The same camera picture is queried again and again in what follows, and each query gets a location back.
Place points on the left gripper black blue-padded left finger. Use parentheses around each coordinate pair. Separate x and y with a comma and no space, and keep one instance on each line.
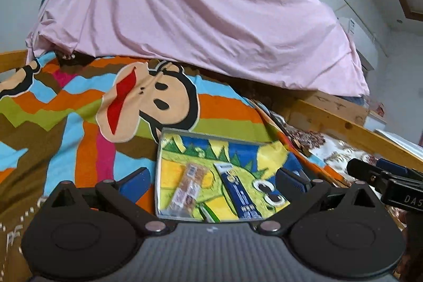
(120,197)

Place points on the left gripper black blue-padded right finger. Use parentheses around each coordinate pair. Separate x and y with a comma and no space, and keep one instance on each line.
(303,196)

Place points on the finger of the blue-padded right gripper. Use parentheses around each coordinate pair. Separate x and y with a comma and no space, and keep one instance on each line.
(393,168)

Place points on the floral white bed sheet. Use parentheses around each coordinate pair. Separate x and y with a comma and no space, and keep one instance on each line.
(324,150)

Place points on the blue snack packet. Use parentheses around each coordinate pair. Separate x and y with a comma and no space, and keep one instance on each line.
(244,206)

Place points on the brown nut snack bar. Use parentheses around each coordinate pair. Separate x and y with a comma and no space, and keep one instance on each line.
(184,199)

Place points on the grey tray with dinosaur print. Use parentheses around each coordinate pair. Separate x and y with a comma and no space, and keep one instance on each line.
(214,176)

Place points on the green thin snack packet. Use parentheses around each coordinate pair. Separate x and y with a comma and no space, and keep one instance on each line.
(208,214)

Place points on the colourful monkey cartoon blanket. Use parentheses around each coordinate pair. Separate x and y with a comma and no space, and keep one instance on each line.
(51,131)

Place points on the pink draped sheet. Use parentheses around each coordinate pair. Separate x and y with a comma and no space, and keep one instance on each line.
(293,44)

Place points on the wooden bed frame rail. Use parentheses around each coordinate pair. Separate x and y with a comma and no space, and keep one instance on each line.
(344,120)

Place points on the white wall air conditioner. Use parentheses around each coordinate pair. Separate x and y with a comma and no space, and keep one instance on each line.
(364,44)

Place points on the wooden headboard rail left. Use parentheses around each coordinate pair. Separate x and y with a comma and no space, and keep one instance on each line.
(12,60)

